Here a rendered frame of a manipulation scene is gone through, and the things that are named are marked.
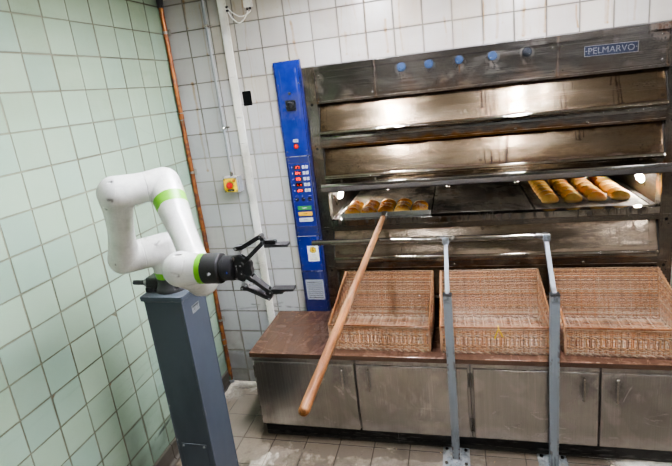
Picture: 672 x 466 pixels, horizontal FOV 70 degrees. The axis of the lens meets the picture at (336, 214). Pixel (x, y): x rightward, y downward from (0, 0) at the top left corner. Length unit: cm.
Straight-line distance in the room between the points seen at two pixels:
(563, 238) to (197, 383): 206
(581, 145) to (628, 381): 119
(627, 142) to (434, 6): 122
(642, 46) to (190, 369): 264
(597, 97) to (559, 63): 26
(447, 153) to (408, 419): 148
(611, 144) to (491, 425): 159
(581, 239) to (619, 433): 99
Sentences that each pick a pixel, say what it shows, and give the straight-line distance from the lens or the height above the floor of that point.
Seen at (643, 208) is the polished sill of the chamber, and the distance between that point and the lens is 302.
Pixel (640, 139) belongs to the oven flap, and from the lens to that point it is 294.
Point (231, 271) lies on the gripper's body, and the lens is 143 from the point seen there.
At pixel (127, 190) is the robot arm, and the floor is 171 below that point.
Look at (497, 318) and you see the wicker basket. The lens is 297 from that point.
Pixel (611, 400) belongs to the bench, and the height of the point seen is 37.
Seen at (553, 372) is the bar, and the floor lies 55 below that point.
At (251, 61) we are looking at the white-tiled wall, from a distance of 299.
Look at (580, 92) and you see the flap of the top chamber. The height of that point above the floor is 181.
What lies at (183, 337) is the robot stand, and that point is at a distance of 223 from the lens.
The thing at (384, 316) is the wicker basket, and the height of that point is 59.
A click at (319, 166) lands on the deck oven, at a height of 152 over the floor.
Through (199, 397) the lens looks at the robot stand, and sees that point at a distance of 237.
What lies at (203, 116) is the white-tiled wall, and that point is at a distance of 315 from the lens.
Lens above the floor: 197
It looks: 15 degrees down
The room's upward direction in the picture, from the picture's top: 7 degrees counter-clockwise
